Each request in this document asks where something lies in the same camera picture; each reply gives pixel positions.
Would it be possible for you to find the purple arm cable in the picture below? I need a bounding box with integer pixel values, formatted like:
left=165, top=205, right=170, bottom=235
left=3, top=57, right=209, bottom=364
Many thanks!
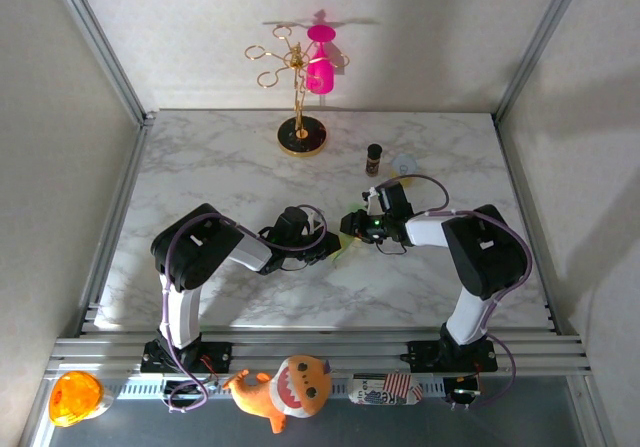
left=377, top=174, right=535, bottom=412
left=162, top=202, right=330, bottom=414

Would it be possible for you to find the wide aluminium base rail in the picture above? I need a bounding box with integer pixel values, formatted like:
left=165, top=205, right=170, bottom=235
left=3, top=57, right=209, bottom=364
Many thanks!
left=44, top=334, right=594, bottom=379

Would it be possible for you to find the aluminium frame post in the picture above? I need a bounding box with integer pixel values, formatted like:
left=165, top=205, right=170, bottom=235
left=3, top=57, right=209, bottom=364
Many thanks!
left=44, top=0, right=156, bottom=123
left=492, top=0, right=592, bottom=121

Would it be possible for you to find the small yellow-filled glass cup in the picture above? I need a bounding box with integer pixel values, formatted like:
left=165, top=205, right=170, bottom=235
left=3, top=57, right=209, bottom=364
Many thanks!
left=389, top=152, right=419, bottom=188

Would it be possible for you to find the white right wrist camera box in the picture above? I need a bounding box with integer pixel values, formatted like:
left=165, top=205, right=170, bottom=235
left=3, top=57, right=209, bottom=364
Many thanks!
left=360, top=185, right=385, bottom=217

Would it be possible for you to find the orange plush shark toy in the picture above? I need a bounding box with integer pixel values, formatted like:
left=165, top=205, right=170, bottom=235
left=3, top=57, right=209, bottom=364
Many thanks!
left=222, top=354, right=334, bottom=435

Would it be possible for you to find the light green paper sheet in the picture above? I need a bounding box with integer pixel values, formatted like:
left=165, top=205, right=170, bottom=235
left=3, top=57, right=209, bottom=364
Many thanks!
left=327, top=201, right=369, bottom=268

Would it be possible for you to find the drink can with flag print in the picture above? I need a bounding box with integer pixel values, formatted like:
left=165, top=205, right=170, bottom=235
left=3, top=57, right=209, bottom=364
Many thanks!
left=347, top=371, right=424, bottom=407

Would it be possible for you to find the small black controller board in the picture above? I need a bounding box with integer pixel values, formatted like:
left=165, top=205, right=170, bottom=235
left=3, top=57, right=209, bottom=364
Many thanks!
left=162, top=379, right=211, bottom=404
left=444, top=375, right=482, bottom=411

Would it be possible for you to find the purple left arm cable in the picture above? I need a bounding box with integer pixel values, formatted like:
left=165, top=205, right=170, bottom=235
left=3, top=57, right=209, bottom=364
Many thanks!
left=162, top=202, right=330, bottom=414

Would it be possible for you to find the aluminium side rail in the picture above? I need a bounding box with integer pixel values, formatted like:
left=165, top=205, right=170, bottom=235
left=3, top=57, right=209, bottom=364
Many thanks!
left=493, top=116, right=571, bottom=336
left=74, top=116, right=156, bottom=338

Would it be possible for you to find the pink wine glass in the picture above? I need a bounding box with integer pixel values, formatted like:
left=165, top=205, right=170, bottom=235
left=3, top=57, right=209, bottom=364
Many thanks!
left=305, top=24, right=335, bottom=94

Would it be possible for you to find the grey slotted cable duct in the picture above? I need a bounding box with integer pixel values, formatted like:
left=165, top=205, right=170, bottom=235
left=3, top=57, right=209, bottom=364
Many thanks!
left=102, top=377, right=451, bottom=399

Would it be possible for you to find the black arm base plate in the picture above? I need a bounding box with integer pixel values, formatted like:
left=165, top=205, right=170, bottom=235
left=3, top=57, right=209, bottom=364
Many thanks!
left=141, top=340, right=234, bottom=374
left=407, top=339, right=497, bottom=374

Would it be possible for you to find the spice bottle with black cap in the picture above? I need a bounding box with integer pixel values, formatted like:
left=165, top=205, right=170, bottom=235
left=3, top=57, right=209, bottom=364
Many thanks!
left=365, top=143, right=384, bottom=178

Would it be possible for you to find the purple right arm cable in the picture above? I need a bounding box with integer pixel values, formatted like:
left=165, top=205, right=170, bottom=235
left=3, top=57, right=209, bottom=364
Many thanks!
left=377, top=174, right=535, bottom=412

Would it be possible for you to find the orange translucent ball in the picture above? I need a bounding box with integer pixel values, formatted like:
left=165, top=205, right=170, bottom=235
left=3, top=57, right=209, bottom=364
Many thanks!
left=48, top=370, right=114, bottom=428

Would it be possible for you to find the gold wire glass rack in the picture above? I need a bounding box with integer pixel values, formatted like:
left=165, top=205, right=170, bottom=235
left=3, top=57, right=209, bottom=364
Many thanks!
left=243, top=25, right=351, bottom=157

